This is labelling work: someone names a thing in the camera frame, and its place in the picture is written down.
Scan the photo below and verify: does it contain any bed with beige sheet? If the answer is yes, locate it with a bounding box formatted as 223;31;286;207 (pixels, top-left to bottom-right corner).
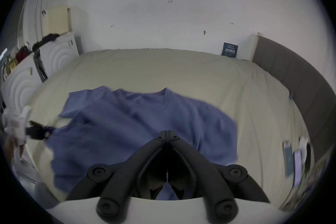
20;48;314;211

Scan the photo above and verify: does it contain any grey padded headboard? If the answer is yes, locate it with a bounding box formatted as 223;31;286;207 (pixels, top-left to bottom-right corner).
252;35;336;163

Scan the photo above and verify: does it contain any beige cardboard panel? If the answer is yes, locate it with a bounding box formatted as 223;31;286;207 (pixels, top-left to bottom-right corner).
41;5;73;35

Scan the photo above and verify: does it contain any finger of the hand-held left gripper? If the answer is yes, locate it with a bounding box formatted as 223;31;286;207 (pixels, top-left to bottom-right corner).
26;120;57;141

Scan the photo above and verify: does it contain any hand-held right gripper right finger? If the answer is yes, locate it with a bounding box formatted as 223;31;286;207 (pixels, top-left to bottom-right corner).
167;131;271;221

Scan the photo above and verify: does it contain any pale purple card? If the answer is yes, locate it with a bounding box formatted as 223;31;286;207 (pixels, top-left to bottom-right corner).
293;149;304;189

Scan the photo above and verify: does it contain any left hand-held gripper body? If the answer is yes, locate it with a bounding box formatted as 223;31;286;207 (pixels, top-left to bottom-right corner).
2;105;32;145

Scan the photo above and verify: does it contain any blue shirt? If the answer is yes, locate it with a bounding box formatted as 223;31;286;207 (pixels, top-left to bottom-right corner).
47;86;239;201

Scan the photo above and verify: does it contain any person's left hand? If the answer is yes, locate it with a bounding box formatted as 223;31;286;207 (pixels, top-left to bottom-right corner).
2;136;25;164

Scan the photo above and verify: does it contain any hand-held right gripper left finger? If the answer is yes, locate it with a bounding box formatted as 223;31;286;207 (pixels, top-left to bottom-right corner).
66;131;168;219

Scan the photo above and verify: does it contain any dark blue box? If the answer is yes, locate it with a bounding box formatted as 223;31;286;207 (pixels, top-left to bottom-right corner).
221;42;239;58

